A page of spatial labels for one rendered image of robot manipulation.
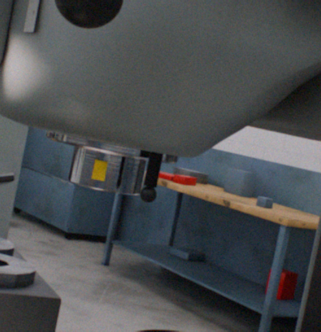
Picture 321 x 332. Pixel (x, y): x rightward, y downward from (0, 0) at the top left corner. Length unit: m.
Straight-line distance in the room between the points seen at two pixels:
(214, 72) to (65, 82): 0.08
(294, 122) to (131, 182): 0.12
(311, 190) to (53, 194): 3.04
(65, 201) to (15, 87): 7.46
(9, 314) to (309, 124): 0.34
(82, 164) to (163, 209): 7.14
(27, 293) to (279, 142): 5.82
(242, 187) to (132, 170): 5.79
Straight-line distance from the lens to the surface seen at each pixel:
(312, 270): 0.86
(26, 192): 8.71
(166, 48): 0.40
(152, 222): 7.74
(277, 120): 0.54
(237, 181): 6.31
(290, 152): 6.39
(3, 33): 0.44
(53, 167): 8.21
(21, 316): 0.73
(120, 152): 0.45
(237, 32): 0.42
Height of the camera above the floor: 1.33
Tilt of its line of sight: 3 degrees down
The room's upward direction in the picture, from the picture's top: 11 degrees clockwise
